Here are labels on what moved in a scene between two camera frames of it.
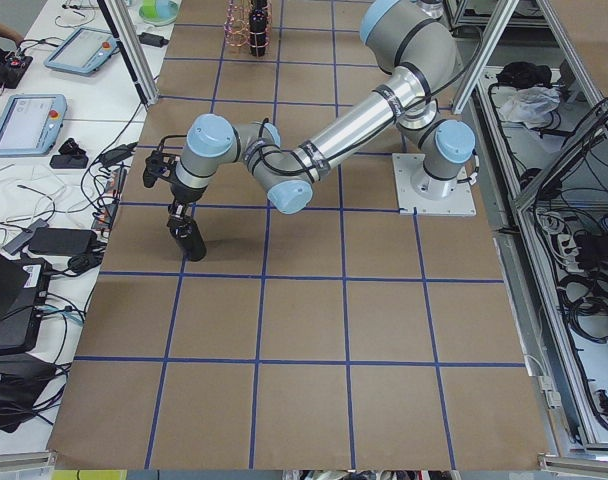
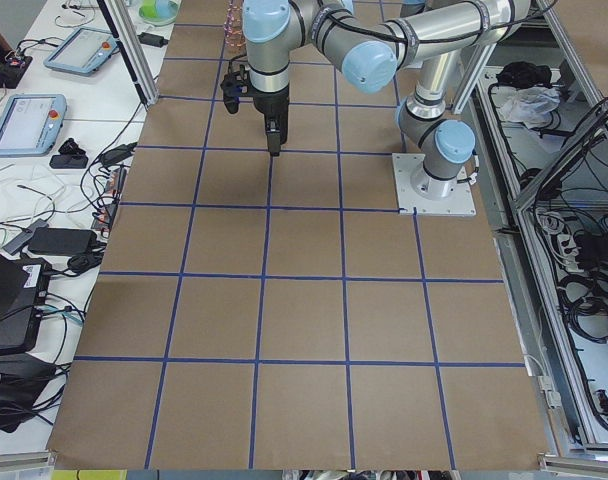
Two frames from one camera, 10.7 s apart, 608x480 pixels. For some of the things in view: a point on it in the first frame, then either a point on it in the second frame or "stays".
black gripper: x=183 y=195 -> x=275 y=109
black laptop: x=15 y=290 stays
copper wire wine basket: x=237 y=24 stays
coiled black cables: x=585 y=298 stays
